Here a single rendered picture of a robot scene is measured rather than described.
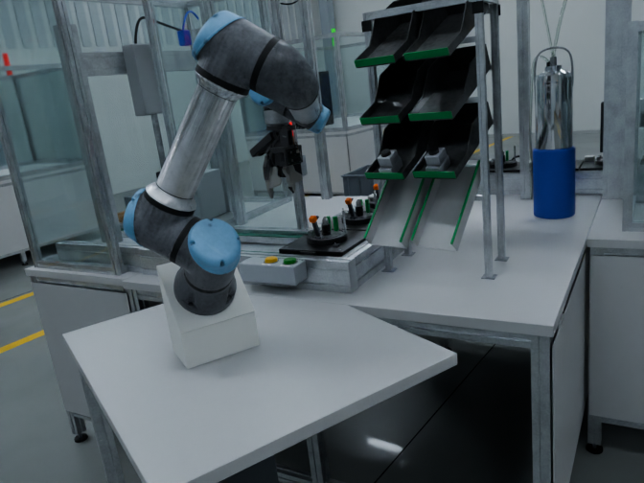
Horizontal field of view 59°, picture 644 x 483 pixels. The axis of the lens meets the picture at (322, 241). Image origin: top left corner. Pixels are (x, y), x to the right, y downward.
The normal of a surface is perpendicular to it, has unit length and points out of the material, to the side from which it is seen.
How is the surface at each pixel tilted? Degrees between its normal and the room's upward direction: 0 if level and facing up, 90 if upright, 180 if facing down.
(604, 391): 90
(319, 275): 90
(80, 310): 90
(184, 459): 0
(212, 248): 53
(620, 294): 90
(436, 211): 45
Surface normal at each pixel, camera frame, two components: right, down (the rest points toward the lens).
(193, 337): 0.48, 0.18
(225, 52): -0.16, 0.28
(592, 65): -0.59, 0.29
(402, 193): -0.53, -0.48
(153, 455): -0.11, -0.96
